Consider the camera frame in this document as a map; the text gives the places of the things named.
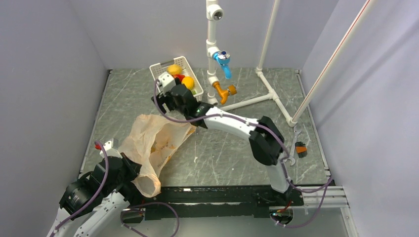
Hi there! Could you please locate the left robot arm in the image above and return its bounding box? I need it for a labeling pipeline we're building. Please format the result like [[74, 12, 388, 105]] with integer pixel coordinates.
[[50, 154, 143, 237]]

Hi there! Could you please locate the silver wrench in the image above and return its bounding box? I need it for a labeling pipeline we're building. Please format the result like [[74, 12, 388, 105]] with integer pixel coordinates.
[[286, 124, 302, 166]]

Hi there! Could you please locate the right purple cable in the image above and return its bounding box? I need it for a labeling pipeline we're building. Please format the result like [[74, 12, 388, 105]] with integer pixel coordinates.
[[153, 80, 333, 194]]

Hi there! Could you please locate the yellow fake lemon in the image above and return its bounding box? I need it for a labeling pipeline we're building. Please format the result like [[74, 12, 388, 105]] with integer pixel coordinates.
[[166, 64, 182, 75]]

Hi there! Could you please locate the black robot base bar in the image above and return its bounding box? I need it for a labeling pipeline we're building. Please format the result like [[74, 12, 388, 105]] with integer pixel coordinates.
[[131, 185, 304, 220]]

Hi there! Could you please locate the white pvc pipe frame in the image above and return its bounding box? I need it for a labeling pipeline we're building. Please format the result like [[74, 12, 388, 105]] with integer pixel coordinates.
[[206, 0, 297, 127]]

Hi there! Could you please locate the small orange black block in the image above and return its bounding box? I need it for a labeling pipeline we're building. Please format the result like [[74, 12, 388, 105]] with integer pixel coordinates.
[[295, 141, 307, 158]]

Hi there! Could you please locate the orange fake orange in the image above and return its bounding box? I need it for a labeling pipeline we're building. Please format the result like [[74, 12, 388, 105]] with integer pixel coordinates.
[[181, 77, 195, 90]]

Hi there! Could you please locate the orange translucent plastic bag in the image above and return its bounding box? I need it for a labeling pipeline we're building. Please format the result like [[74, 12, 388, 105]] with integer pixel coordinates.
[[119, 115, 196, 198]]

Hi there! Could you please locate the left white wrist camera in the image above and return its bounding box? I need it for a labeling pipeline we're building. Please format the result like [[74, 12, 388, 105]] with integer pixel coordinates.
[[94, 138, 123, 158]]

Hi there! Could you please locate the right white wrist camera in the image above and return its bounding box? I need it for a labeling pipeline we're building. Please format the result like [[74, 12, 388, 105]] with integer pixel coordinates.
[[157, 72, 176, 94]]

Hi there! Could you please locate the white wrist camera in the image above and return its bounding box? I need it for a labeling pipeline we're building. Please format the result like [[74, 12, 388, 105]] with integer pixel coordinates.
[[94, 138, 123, 158], [157, 72, 176, 94]]

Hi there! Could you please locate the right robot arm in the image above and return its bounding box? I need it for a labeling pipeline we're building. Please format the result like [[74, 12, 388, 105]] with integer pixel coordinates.
[[152, 80, 292, 205]]

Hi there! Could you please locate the blue plastic faucet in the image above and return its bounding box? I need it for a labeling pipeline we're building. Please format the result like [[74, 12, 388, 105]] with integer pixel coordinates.
[[212, 51, 232, 79]]

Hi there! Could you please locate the red fake pepper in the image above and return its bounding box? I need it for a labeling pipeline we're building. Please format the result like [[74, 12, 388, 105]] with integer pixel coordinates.
[[173, 74, 185, 82]]

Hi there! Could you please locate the white diagonal pole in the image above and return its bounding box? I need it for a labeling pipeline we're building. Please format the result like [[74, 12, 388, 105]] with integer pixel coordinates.
[[289, 0, 375, 125]]

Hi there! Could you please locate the orange plastic faucet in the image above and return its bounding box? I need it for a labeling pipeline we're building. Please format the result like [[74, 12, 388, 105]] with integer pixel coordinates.
[[212, 81, 237, 105]]

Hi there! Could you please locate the white plastic basket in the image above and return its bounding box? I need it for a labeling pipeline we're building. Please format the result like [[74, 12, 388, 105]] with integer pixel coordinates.
[[149, 56, 204, 101]]

